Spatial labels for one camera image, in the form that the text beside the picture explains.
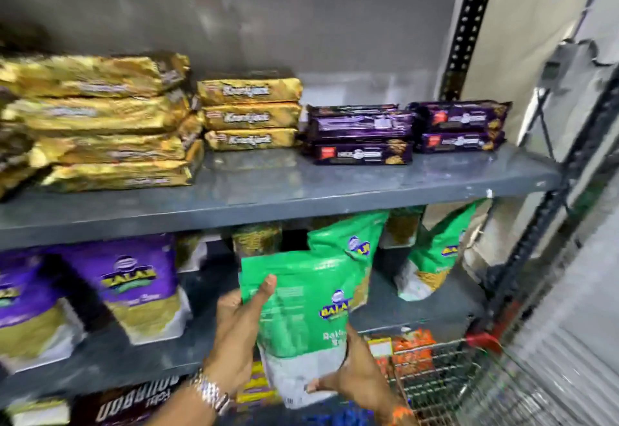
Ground person's right hand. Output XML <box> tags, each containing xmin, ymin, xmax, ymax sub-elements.
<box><xmin>307</xmin><ymin>322</ymin><xmax>403</xmax><ymax>415</ymax></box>

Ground person's left hand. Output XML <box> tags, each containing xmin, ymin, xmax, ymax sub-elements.
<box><xmin>203</xmin><ymin>274</ymin><xmax>278</xmax><ymax>396</ymax></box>

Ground green snack bag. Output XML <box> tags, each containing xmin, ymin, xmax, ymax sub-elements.
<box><xmin>394</xmin><ymin>200</ymin><xmax>486</xmax><ymax>302</ymax></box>
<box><xmin>239</xmin><ymin>249</ymin><xmax>364</xmax><ymax>410</ymax></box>
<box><xmin>307</xmin><ymin>210</ymin><xmax>390</xmax><ymax>313</ymax></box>

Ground person's left forearm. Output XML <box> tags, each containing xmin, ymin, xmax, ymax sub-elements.
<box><xmin>145</xmin><ymin>381</ymin><xmax>228</xmax><ymax>426</ymax></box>

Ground person's right forearm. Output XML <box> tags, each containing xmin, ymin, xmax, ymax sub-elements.
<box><xmin>379</xmin><ymin>409</ymin><xmax>422</xmax><ymax>426</ymax></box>

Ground blue packet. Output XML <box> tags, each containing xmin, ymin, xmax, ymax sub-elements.
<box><xmin>308</xmin><ymin>405</ymin><xmax>373</xmax><ymax>426</ymax></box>

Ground yellow snack bag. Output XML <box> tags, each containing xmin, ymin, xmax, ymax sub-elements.
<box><xmin>378</xmin><ymin>205</ymin><xmax>427</xmax><ymax>250</ymax></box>
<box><xmin>231</xmin><ymin>222</ymin><xmax>284</xmax><ymax>259</ymax></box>
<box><xmin>174</xmin><ymin>231</ymin><xmax>210</xmax><ymax>274</ymax></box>

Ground yellow label packet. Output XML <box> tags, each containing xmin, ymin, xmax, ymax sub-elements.
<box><xmin>367</xmin><ymin>337</ymin><xmax>394</xmax><ymax>379</ymax></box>

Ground orange wristband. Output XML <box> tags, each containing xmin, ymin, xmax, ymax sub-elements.
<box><xmin>386</xmin><ymin>404</ymin><xmax>417</xmax><ymax>426</ymax></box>

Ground orange snack packet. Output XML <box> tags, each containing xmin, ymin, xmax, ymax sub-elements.
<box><xmin>391</xmin><ymin>328</ymin><xmax>437</xmax><ymax>379</ymax></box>

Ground grey metal shelf board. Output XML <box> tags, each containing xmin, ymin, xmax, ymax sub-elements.
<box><xmin>0</xmin><ymin>142</ymin><xmax>563</xmax><ymax>251</ymax></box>
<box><xmin>0</xmin><ymin>246</ymin><xmax>487</xmax><ymax>409</ymax></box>

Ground silver metal wristwatch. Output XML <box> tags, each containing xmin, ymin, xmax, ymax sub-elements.
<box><xmin>190</xmin><ymin>368</ymin><xmax>233</xmax><ymax>417</ymax></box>

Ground purple snack bag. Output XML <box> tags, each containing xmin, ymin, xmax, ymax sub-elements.
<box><xmin>59</xmin><ymin>234</ymin><xmax>192</xmax><ymax>345</ymax></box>
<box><xmin>0</xmin><ymin>250</ymin><xmax>87</xmax><ymax>374</ymax></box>

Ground small gold biscuit packet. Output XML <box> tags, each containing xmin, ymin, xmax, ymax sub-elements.
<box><xmin>200</xmin><ymin>103</ymin><xmax>302</xmax><ymax>131</ymax></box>
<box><xmin>204</xmin><ymin>128</ymin><xmax>300</xmax><ymax>152</ymax></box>
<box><xmin>196</xmin><ymin>77</ymin><xmax>303</xmax><ymax>106</ymax></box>

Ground purple biscuit packet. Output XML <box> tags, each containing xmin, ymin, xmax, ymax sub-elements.
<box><xmin>409</xmin><ymin>100</ymin><xmax>512</xmax><ymax>134</ymax></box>
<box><xmin>308</xmin><ymin>139</ymin><xmax>415</xmax><ymax>166</ymax></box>
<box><xmin>306</xmin><ymin>110</ymin><xmax>418</xmax><ymax>144</ymax></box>
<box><xmin>307</xmin><ymin>104</ymin><xmax>400</xmax><ymax>118</ymax></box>
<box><xmin>417</xmin><ymin>130</ymin><xmax>506</xmax><ymax>154</ymax></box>

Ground dark brown biscuit packet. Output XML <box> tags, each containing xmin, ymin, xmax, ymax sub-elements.
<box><xmin>69</xmin><ymin>376</ymin><xmax>188</xmax><ymax>426</ymax></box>

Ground large gold biscuit packet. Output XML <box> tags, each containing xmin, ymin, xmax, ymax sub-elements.
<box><xmin>1</xmin><ymin>90</ymin><xmax>194</xmax><ymax>134</ymax></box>
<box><xmin>0</xmin><ymin>52</ymin><xmax>191</xmax><ymax>99</ymax></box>
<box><xmin>41</xmin><ymin>140</ymin><xmax>206</xmax><ymax>193</ymax></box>
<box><xmin>29</xmin><ymin>116</ymin><xmax>204</xmax><ymax>168</ymax></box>

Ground pale packet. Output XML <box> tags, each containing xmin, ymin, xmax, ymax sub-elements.
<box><xmin>6</xmin><ymin>396</ymin><xmax>72</xmax><ymax>426</ymax></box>

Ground black perforated shelf upright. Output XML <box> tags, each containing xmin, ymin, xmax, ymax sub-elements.
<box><xmin>476</xmin><ymin>65</ymin><xmax>619</xmax><ymax>344</ymax></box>
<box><xmin>437</xmin><ymin>0</ymin><xmax>502</xmax><ymax>102</ymax></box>

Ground wire shopping cart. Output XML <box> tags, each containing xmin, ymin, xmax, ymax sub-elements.
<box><xmin>360</xmin><ymin>327</ymin><xmax>619</xmax><ymax>426</ymax></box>

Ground grey wall box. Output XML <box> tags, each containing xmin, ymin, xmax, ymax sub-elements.
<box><xmin>536</xmin><ymin>39</ymin><xmax>602</xmax><ymax>98</ymax></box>

